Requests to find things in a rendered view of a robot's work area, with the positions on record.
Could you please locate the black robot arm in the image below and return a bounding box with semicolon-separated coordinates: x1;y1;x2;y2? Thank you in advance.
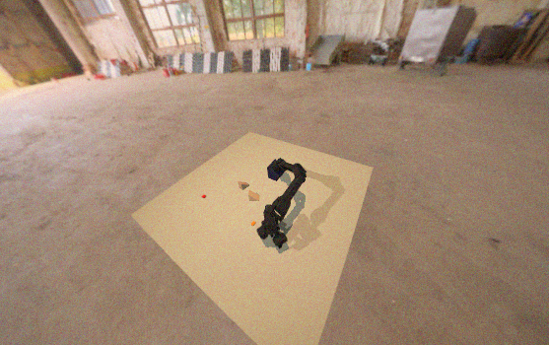
256;158;307;240

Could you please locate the orange triangular block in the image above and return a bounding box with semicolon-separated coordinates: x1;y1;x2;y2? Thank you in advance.
238;181;249;190

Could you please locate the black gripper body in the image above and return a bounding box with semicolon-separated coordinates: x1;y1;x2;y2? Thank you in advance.
261;220;288;246

